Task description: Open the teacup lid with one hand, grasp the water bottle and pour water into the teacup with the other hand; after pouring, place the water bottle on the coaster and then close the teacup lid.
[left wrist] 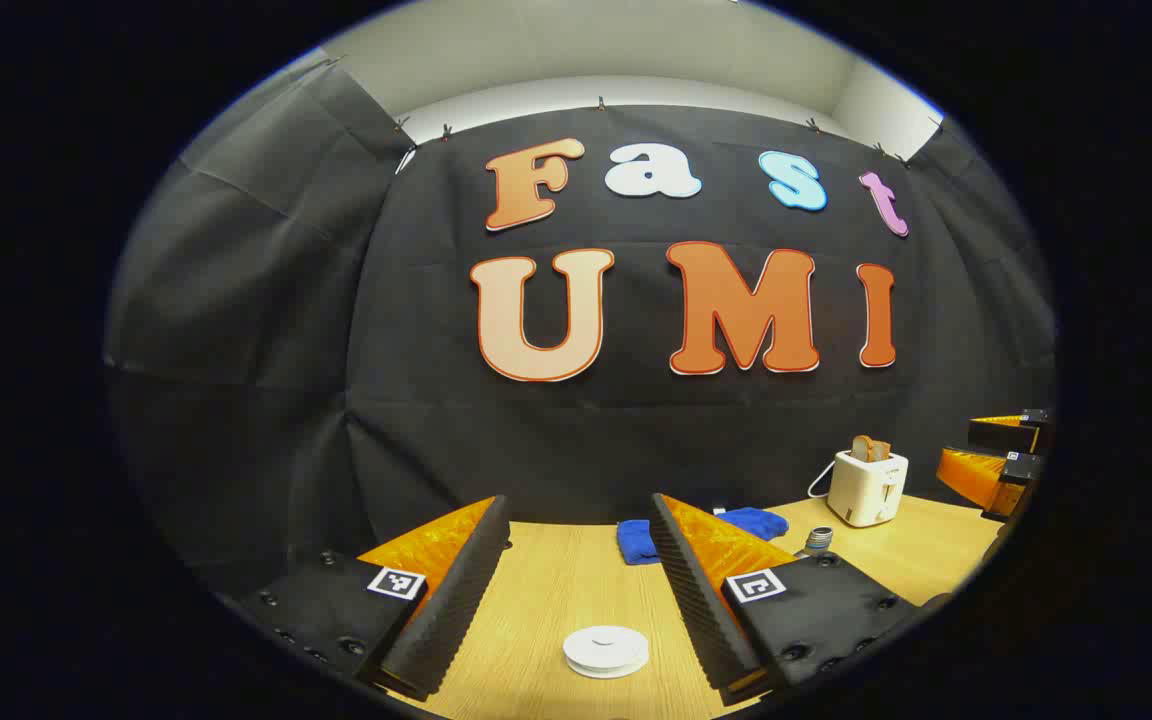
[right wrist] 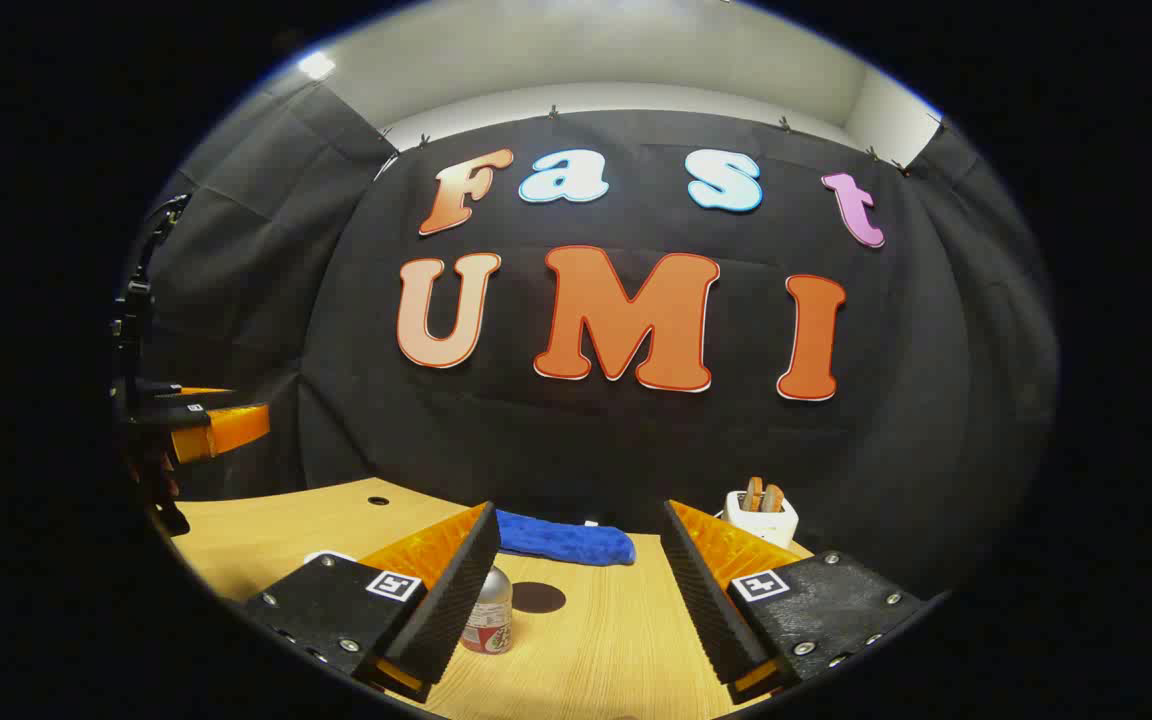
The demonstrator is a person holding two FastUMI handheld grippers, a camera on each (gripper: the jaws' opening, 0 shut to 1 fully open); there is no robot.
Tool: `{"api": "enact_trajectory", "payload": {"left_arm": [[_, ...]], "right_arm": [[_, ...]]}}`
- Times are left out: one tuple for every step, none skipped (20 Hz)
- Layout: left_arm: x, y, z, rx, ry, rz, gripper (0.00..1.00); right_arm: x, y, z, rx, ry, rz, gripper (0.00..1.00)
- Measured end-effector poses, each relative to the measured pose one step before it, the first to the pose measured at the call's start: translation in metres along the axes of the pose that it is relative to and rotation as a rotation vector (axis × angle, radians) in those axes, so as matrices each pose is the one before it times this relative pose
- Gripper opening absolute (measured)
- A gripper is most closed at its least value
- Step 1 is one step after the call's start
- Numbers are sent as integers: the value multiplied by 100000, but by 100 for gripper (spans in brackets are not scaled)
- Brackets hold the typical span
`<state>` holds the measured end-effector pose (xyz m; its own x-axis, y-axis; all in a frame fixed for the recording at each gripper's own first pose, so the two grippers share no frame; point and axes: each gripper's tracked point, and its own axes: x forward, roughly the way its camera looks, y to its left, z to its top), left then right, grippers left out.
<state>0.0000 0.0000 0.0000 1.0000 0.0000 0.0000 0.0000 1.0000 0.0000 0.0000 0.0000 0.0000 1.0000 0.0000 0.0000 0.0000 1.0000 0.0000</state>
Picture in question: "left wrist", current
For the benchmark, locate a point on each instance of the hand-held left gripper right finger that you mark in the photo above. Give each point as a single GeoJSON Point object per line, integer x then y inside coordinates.
{"type": "Point", "coordinates": [696, 610]}

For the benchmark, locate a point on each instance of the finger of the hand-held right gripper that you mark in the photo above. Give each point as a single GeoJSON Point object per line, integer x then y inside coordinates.
{"type": "Point", "coordinates": [971, 475]}
{"type": "Point", "coordinates": [1001, 435]}

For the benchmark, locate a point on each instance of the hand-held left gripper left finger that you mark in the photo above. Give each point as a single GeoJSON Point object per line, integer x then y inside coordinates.
{"type": "Point", "coordinates": [456, 610]}

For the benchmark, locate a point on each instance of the white teacup lid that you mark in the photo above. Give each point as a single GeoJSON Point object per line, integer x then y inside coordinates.
{"type": "Point", "coordinates": [606, 642]}

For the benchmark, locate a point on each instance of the silver water bottle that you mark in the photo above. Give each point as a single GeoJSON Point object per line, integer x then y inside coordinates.
{"type": "Point", "coordinates": [818, 542]}

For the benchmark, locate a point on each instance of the blue towel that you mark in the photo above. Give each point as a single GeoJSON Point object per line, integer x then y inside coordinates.
{"type": "Point", "coordinates": [636, 540]}

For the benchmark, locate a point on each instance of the bread slice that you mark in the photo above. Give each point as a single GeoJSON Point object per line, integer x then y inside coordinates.
{"type": "Point", "coordinates": [869, 449]}

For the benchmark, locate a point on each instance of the white toaster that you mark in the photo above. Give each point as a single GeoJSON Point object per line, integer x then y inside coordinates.
{"type": "Point", "coordinates": [866, 490]}

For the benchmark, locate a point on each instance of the black backdrop cloth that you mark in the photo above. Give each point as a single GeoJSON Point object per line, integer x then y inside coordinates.
{"type": "Point", "coordinates": [636, 430]}

